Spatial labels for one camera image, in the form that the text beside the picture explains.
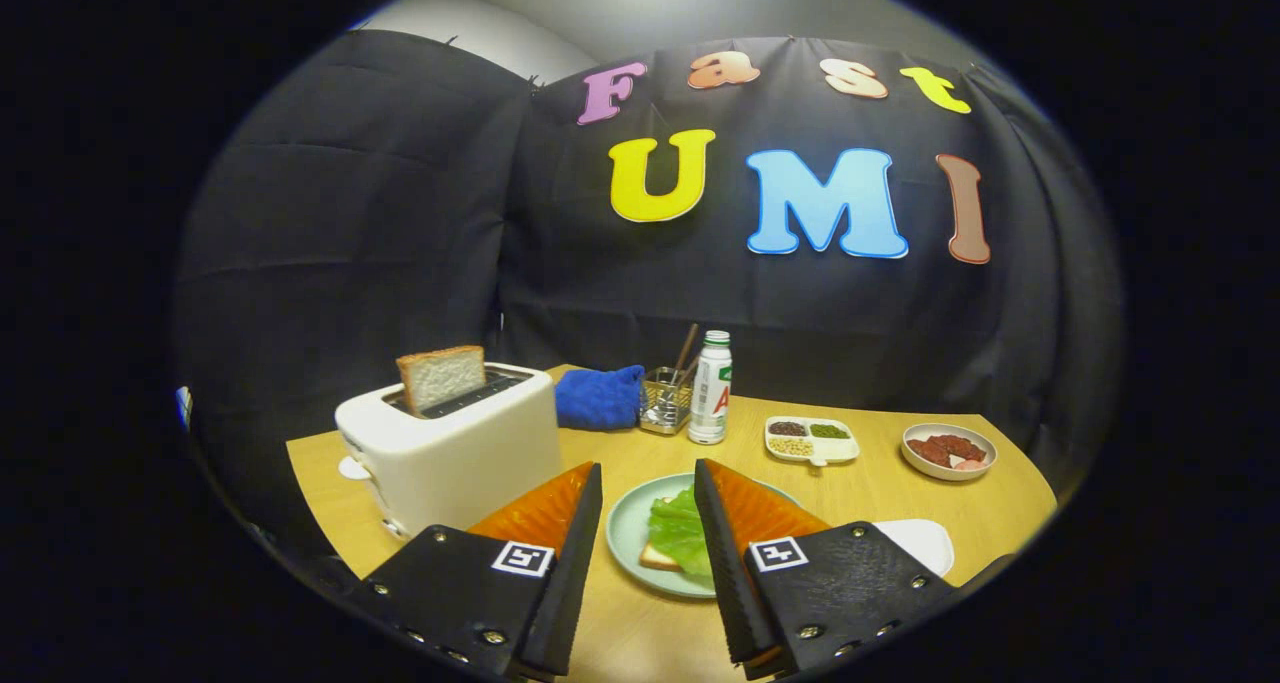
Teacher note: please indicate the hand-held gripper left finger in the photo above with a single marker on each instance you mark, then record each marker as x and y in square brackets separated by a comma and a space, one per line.
[575, 583]

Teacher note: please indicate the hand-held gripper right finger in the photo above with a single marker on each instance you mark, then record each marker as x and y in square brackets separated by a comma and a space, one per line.
[725, 583]

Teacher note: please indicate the green lettuce leaf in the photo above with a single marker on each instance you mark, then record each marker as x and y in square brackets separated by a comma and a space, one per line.
[682, 533]

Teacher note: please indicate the toasted bread slice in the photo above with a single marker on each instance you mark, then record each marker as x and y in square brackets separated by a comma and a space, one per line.
[445, 375]

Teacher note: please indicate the bread slice with crust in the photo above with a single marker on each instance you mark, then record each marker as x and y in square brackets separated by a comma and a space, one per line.
[658, 559]

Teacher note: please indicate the light green plate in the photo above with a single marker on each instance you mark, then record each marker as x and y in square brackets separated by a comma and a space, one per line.
[628, 533]

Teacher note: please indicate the pile of yellow beans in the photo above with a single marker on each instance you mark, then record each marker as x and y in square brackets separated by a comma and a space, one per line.
[790, 447]

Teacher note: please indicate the pile of dark beans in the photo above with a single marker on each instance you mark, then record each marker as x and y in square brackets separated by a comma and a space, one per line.
[787, 429]

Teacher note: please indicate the white toaster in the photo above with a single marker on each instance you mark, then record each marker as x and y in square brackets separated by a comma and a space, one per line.
[460, 463]

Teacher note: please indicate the white divided dish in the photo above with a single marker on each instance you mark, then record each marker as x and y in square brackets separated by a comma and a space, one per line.
[835, 450]

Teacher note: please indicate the pile of green beans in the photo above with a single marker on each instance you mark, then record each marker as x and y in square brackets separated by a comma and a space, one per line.
[829, 431]

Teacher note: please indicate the blue oven mitt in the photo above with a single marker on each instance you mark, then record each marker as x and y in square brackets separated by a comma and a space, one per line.
[600, 398]

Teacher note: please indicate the white drink bottle green cap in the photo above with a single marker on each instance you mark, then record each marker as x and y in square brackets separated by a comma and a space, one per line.
[710, 393]

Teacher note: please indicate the white flat plate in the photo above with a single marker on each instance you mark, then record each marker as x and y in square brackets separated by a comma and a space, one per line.
[925, 548]

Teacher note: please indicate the white bowl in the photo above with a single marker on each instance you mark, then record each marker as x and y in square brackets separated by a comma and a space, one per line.
[920, 466]

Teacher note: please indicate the brown wooden stick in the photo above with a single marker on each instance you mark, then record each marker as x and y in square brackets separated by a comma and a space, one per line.
[687, 348]

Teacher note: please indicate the red meat slices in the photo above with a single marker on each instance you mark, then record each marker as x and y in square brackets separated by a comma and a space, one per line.
[945, 450]

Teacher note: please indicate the black backdrop cloth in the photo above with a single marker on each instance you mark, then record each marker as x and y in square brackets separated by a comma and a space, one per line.
[400, 213]

